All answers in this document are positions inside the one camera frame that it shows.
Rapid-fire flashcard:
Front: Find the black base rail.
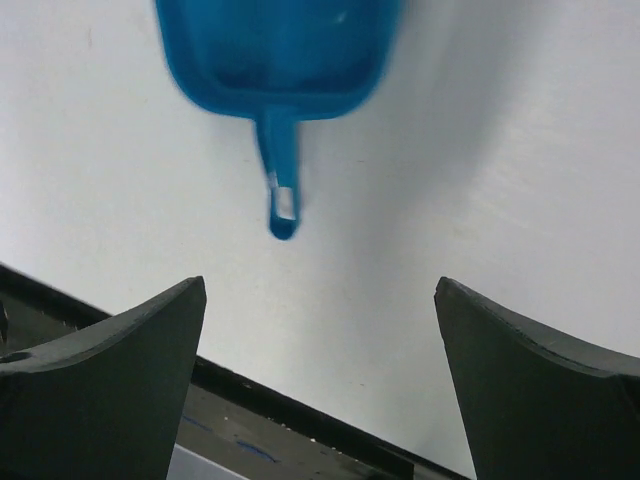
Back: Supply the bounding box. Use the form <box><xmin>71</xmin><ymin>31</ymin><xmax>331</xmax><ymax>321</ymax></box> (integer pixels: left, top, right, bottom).
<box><xmin>1</xmin><ymin>266</ymin><xmax>459</xmax><ymax>479</ymax></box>

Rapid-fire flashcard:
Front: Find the blue dustpan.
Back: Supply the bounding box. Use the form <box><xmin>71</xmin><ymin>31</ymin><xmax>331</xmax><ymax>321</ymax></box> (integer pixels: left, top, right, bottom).
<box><xmin>155</xmin><ymin>1</ymin><xmax>404</xmax><ymax>240</ymax></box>

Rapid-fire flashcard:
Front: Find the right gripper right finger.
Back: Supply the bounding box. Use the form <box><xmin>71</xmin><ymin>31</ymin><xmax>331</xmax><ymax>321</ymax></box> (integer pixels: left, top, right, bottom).
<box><xmin>434</xmin><ymin>277</ymin><xmax>639</xmax><ymax>479</ymax></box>

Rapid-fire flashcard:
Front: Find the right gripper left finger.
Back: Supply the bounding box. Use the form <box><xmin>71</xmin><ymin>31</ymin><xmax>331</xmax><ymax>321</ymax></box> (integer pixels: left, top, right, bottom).
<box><xmin>1</xmin><ymin>277</ymin><xmax>206</xmax><ymax>479</ymax></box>

